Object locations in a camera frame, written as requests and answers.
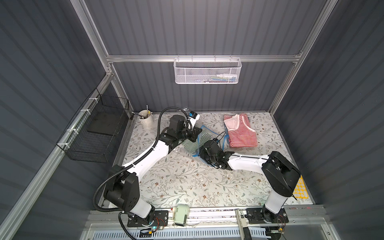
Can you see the yellow calculator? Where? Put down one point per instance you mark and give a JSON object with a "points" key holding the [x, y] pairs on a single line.
{"points": [[300, 191]]}

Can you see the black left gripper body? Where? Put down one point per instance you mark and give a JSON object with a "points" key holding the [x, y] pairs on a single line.
{"points": [[194, 133]]}

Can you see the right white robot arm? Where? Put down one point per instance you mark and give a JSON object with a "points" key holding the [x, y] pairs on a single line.
{"points": [[281, 174]]}

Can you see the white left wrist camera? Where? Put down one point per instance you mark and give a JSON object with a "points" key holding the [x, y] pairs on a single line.
{"points": [[193, 118]]}

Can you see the green white striped garment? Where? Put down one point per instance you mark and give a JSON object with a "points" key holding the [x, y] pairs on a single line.
{"points": [[193, 148]]}

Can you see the small green white box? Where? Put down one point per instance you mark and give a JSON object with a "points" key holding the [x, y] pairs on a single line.
{"points": [[180, 214]]}

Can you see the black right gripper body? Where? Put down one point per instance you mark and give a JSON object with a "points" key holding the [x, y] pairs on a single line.
{"points": [[205, 151]]}

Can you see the white wire basket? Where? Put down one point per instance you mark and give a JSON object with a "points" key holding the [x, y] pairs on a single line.
{"points": [[213, 71]]}

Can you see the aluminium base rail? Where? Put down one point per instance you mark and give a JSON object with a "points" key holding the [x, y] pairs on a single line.
{"points": [[297, 223]]}

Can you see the clear vacuum bag blue zip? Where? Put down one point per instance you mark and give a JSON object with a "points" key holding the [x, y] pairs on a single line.
{"points": [[220, 138]]}

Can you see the white cup with tools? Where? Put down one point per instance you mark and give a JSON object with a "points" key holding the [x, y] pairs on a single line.
{"points": [[145, 118]]}

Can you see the black wire basket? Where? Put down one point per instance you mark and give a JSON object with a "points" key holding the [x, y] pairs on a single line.
{"points": [[98, 132]]}

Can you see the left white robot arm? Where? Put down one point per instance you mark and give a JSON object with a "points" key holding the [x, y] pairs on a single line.
{"points": [[122, 189]]}

